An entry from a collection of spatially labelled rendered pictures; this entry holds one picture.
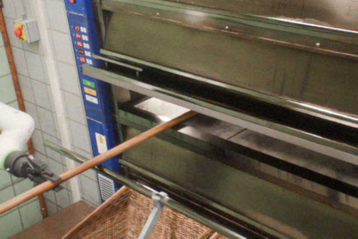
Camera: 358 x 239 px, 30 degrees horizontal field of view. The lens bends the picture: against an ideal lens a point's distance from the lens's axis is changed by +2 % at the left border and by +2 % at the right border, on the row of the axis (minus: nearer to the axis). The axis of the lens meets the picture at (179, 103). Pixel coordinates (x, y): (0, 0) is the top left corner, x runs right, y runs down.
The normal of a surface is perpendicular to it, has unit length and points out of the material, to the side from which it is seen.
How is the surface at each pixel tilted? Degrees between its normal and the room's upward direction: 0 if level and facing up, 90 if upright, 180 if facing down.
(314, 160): 0
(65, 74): 90
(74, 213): 0
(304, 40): 90
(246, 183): 70
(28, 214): 90
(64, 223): 0
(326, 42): 90
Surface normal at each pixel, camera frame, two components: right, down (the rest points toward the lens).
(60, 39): -0.73, 0.34
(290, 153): -0.11, -0.91
